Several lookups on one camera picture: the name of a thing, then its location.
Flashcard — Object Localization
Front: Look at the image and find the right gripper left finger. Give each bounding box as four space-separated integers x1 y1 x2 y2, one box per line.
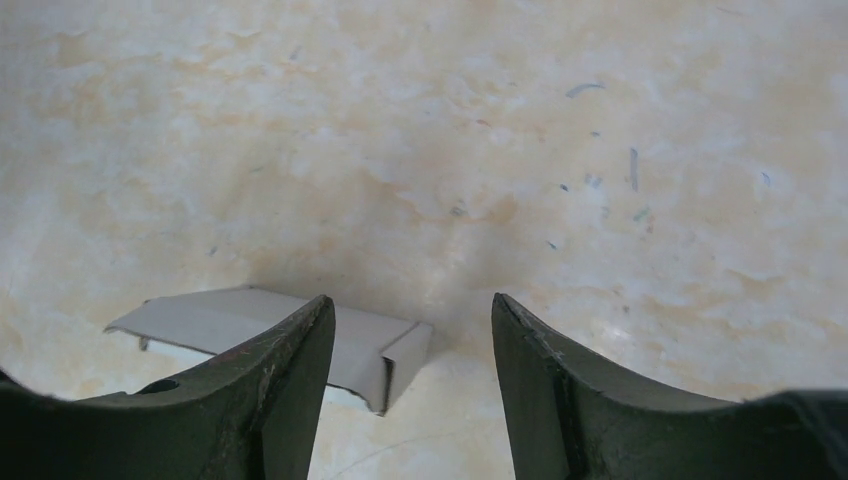
1 296 336 479

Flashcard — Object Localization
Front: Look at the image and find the white cardboard box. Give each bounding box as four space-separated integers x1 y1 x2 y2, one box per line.
106 287 433 416

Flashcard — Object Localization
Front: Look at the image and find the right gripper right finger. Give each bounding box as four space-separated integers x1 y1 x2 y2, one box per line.
491 293 847 479

